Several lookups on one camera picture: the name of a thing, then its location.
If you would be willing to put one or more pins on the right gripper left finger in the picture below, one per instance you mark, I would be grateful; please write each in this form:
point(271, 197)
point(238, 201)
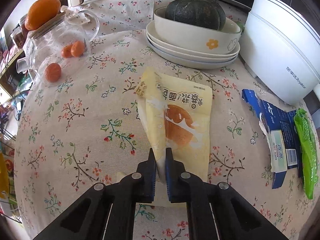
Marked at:
point(106, 211)

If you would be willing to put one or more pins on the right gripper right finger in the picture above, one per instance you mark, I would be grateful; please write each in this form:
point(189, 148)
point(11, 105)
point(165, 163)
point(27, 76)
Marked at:
point(215, 211)

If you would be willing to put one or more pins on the yellow bread wrapper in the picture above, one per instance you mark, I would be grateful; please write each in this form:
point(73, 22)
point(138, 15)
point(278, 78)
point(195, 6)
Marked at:
point(175, 113)

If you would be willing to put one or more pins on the floral tablecloth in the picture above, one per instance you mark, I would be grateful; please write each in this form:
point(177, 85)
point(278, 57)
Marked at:
point(87, 129)

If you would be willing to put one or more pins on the blue flattened carton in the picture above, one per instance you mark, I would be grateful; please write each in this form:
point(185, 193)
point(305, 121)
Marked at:
point(281, 135)

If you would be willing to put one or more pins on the green snack bag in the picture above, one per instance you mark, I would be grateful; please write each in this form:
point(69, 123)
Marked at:
point(309, 151)

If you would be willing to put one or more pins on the stacked white plates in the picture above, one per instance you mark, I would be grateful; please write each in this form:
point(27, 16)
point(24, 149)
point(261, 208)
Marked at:
point(187, 58)

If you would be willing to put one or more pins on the glass jar with wooden lid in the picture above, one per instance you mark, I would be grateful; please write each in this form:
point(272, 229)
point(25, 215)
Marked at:
point(44, 45)

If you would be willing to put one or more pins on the white flower bowl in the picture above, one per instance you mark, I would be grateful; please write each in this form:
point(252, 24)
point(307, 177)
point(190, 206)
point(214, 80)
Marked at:
point(196, 38)

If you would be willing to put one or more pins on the white electric cooking pot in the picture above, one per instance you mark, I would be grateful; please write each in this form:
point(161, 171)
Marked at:
point(282, 49)

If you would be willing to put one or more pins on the glass jar with red snacks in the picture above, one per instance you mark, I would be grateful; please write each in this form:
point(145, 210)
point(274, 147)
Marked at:
point(20, 33)

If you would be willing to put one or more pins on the dark green pumpkin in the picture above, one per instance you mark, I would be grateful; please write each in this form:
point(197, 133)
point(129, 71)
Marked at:
point(202, 13)

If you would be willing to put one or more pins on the large orange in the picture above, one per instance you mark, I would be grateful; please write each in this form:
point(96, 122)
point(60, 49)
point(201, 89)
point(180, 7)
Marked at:
point(41, 12)

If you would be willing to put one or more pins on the black wire rack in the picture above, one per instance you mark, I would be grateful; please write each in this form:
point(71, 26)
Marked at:
point(15, 87)

